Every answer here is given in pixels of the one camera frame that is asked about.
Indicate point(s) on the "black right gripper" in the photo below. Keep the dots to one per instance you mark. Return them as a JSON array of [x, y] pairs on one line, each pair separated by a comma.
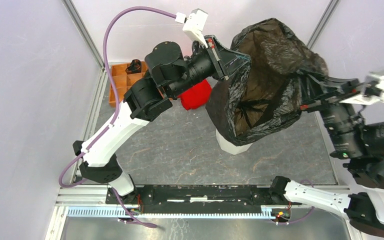
[[338, 89]]

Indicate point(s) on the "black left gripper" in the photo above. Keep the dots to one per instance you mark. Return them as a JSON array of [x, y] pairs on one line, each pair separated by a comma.
[[226, 61]]

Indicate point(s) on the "black plastic trash bag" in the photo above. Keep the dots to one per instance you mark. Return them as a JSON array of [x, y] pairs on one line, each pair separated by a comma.
[[264, 97]]

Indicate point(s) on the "white plastic trash bin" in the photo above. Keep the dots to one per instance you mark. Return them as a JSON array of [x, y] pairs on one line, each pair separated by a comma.
[[229, 147]]

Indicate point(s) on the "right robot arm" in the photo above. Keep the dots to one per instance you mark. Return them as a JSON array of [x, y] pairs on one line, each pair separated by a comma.
[[360, 146]]

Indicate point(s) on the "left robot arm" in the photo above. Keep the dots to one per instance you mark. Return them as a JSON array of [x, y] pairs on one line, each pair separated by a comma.
[[169, 74]]

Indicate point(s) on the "red cloth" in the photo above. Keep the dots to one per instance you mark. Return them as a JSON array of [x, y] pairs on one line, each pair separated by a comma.
[[196, 96]]

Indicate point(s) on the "black bag roll left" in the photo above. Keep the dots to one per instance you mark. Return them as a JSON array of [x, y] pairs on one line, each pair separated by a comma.
[[134, 67]]

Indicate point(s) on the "wooden compartment tray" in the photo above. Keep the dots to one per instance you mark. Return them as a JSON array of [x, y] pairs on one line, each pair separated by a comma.
[[123, 82]]

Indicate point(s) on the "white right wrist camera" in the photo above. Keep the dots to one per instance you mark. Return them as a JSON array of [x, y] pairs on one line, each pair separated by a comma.
[[371, 92]]

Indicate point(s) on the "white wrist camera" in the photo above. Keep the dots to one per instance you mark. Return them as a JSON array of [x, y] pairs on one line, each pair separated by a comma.
[[193, 25], [371, 92]]

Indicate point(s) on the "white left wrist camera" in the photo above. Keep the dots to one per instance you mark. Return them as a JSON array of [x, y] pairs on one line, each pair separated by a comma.
[[193, 25]]

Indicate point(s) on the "right aluminium corner post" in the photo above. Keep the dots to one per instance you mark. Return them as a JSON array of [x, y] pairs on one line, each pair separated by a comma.
[[323, 21]]

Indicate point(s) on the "aluminium corner post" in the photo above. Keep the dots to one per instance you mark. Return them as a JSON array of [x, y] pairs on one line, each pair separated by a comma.
[[81, 27], [323, 21]]

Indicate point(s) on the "white slotted cable duct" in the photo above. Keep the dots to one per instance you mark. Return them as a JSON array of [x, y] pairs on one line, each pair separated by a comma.
[[264, 213]]

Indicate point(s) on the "left aluminium corner post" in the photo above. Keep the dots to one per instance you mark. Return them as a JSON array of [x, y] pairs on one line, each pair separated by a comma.
[[81, 27]]

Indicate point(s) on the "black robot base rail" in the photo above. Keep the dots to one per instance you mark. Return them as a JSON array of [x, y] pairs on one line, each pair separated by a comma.
[[204, 199]]

